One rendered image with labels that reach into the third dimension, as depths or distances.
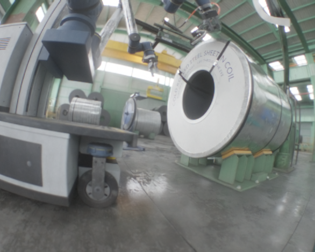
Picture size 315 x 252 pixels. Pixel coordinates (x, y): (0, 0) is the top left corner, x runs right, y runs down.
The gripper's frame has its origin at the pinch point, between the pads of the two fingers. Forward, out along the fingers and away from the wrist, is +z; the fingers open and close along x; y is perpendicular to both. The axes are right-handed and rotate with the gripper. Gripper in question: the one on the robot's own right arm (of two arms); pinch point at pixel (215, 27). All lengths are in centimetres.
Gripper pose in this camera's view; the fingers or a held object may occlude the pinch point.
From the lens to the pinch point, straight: 121.9
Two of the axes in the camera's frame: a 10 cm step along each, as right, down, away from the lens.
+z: 4.7, 7.4, 4.8
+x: 8.5, -5.2, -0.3
